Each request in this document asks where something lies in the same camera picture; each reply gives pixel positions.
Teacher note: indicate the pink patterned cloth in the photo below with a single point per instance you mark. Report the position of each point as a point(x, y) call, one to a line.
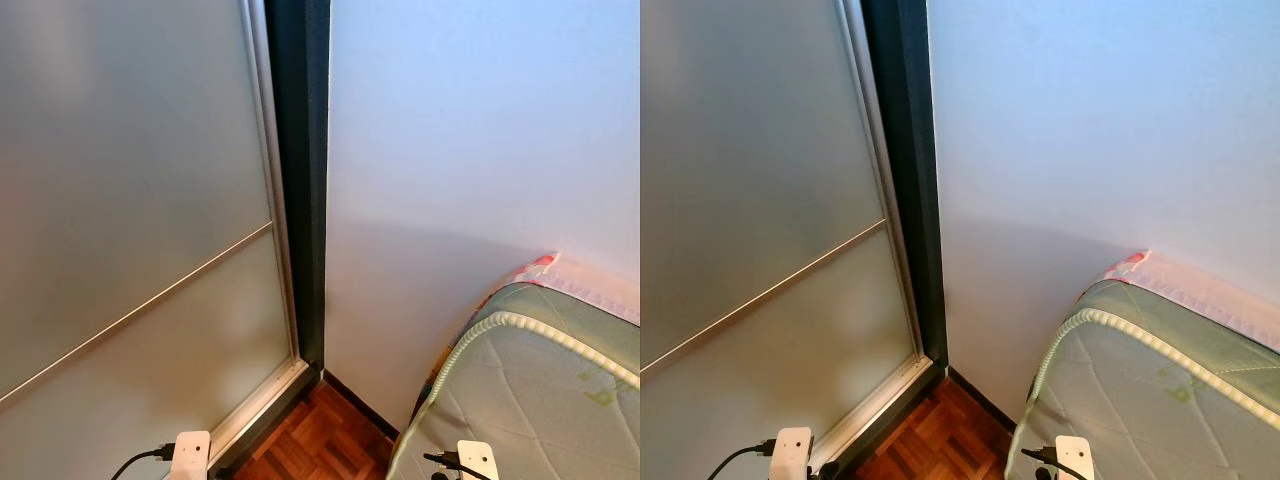
point(600, 290)
point(1200, 290)

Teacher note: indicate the frosted glass sliding door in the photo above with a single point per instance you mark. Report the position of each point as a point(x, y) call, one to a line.
point(760, 150)
point(120, 150)

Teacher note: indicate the dark skirting board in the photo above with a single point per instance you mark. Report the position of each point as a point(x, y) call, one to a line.
point(360, 402)
point(980, 400)

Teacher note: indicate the dark door frame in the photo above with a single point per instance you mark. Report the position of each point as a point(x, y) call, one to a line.
point(300, 150)
point(905, 150)

